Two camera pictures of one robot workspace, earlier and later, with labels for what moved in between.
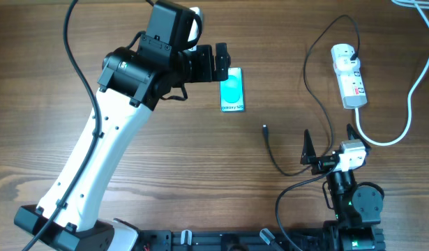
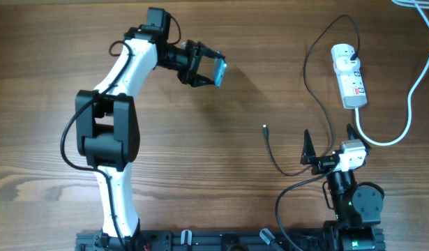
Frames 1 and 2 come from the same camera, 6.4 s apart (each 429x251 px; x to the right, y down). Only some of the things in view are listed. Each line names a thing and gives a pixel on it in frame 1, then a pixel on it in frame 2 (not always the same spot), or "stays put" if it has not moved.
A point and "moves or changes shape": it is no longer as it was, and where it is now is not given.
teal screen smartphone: x=231 y=91 moves or changes shape
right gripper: x=326 y=163 stays put
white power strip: x=351 y=86 stays put
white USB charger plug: x=344 y=65 stays put
